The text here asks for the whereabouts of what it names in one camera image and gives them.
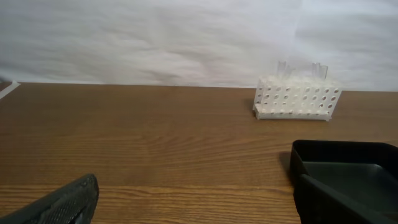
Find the black tray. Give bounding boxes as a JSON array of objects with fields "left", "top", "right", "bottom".
[{"left": 290, "top": 139, "right": 398, "bottom": 218}]

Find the white test tube rack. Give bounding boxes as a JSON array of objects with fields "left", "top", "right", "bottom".
[{"left": 252, "top": 75, "right": 343, "bottom": 122}]

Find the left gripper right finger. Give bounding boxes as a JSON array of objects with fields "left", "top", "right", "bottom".
[{"left": 293, "top": 174, "right": 398, "bottom": 224}]

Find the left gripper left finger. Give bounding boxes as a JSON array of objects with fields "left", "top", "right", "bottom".
[{"left": 0, "top": 173, "right": 100, "bottom": 224}]

